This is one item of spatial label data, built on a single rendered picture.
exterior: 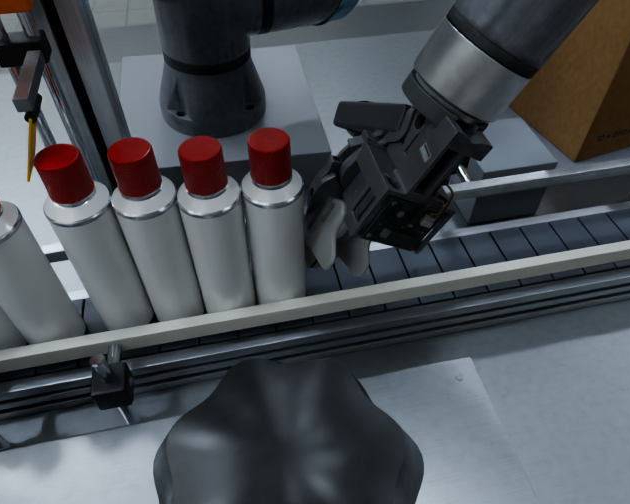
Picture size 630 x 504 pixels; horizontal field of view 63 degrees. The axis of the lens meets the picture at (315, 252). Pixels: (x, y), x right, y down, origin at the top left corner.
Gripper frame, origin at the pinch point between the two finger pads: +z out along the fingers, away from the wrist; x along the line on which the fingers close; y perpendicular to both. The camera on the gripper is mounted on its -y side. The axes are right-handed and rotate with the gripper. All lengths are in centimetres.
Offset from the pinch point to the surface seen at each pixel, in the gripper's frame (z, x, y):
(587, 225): -12.2, 32.0, -2.0
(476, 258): -4.6, 18.9, 0.1
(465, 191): -10.5, 13.2, -2.7
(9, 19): 138, -53, -295
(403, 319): 1.0, 9.8, 6.0
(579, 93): -21.1, 35.3, -19.9
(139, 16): 102, 10, -283
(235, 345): 9.5, -5.2, 5.5
